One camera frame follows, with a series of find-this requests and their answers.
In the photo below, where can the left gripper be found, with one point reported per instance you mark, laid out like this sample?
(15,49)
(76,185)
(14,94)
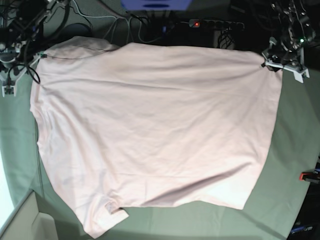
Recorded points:
(286,55)

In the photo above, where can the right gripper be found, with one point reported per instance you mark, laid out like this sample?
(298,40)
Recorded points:
(16,70)

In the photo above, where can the pink t-shirt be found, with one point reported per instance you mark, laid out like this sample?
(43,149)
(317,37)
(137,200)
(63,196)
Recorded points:
(151,126)

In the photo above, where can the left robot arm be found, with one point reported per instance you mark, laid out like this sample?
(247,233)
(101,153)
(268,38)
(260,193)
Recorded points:
(294,21)

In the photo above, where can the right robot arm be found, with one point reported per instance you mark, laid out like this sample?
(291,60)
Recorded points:
(22,37)

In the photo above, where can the round black stool base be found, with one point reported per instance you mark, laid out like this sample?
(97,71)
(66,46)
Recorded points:
(77,29)

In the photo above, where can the black power strip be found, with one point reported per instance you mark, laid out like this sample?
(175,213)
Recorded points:
(217,25)

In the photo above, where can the green table cloth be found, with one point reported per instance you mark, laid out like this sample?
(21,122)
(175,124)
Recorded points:
(269,213)

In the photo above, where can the right orange black clamp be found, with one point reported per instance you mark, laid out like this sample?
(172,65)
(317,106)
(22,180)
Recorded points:
(311,176)

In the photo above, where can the blue plastic box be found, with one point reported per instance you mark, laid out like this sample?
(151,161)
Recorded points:
(156,5)

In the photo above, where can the beige cardboard box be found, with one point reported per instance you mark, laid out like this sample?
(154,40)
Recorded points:
(26,222)

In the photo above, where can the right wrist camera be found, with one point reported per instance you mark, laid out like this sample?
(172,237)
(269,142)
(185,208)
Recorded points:
(8,90)

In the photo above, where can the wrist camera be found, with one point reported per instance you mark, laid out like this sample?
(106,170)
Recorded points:
(8,90)
(301,75)

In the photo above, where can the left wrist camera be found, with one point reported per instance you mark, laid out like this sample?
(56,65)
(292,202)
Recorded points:
(301,75)

